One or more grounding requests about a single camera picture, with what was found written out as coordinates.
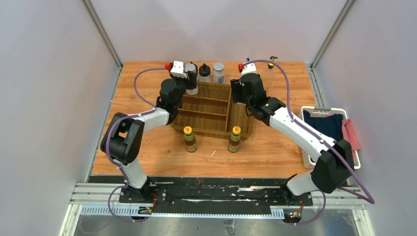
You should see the gold-cap oil bottle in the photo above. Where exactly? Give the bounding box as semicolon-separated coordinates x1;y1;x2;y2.
261;63;275;92

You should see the silver-lid pepper jar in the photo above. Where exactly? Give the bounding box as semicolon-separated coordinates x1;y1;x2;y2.
213;62;225;84
185;63;198;95

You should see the woven wicker divided basket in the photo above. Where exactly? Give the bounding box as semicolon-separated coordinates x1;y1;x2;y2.
171;82;253;140

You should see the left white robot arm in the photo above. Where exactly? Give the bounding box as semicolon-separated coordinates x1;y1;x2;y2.
100;71;197;203

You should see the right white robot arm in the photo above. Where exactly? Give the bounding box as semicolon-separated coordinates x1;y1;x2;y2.
230;73;354;206

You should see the right green sauce bottle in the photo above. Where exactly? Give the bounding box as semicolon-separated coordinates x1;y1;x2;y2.
228;126;241;152

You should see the green sauce bottle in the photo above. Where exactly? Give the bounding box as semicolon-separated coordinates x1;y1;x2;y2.
228;126;241;152
183;126;197;152

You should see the left green sauce bottle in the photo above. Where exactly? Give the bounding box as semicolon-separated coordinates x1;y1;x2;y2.
183;126;197;152

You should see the white plastic perforated basket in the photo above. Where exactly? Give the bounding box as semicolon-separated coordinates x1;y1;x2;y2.
298;106;361;170

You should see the dark blue cloth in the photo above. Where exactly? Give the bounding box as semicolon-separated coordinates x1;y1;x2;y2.
302;111;344;141

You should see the pink cloth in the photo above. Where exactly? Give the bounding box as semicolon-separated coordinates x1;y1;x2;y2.
342;119;361;151

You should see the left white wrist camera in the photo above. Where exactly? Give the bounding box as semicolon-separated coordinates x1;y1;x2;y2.
164;61;188;79

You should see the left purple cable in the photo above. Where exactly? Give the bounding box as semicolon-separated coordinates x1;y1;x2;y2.
106;66;170;223

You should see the purple cable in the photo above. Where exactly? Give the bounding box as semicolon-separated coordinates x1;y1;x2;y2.
239;59;375;226
106;66;170;223

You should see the right aluminium frame post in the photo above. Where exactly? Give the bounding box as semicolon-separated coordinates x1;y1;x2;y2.
310;0;356;70

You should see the aluminium frame post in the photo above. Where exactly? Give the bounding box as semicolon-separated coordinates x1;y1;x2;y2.
81;0;123;69
310;0;356;70

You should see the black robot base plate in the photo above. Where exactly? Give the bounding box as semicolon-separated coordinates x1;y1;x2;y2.
119;176;313;215

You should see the left aluminium frame post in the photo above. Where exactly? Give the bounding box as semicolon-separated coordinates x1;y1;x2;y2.
81;0;123;69

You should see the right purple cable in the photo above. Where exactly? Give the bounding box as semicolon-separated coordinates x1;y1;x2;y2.
239;59;375;226

